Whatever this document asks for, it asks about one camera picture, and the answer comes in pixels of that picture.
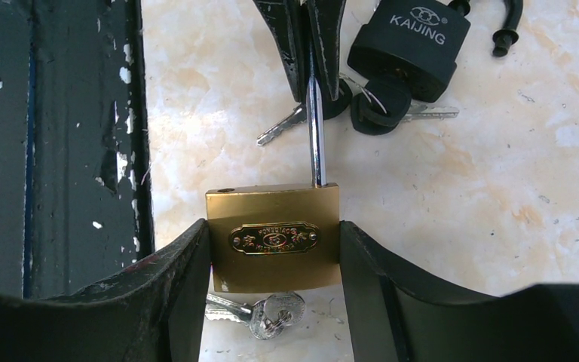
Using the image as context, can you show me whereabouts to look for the black Kaijing padlock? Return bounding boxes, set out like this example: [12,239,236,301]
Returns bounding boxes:
[347,0,524,104]

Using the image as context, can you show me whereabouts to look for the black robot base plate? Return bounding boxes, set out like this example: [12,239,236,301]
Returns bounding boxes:
[0,1,155,299]

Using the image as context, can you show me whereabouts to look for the black-headed keys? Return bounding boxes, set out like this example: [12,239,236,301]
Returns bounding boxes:
[256,75,461,147]

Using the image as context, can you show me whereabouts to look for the long-shackle brass padlock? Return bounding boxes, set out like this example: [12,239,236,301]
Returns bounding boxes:
[204,75,342,295]

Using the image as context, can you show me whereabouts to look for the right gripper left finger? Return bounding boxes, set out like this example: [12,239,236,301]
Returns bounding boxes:
[0,219,210,361]

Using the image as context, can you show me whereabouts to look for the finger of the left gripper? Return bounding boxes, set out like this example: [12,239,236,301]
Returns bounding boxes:
[253,0,306,103]
[307,0,346,101]

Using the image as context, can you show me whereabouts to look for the silver keys of brass padlock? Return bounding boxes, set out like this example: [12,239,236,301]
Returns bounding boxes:
[205,292,306,340]

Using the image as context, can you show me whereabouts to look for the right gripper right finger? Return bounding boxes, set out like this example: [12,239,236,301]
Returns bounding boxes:
[340,221,579,361]

